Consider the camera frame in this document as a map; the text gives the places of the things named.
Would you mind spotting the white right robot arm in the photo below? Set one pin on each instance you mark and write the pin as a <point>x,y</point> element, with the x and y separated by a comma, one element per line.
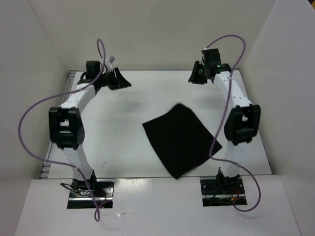
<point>241,120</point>

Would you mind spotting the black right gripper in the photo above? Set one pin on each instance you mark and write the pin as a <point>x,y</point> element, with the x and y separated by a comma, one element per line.
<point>194,74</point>

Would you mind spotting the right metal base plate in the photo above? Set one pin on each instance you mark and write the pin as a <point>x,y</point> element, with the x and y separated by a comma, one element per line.
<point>215,194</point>

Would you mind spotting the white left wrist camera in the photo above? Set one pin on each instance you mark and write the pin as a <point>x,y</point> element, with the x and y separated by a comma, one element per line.
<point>109,63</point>

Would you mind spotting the black fabric skirt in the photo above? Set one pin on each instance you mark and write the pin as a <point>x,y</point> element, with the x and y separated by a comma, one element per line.
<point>179,139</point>

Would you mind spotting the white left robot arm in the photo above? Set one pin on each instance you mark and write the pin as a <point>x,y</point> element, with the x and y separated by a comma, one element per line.
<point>66,125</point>

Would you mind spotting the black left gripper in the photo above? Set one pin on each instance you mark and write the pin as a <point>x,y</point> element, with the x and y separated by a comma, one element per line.
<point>119,82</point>

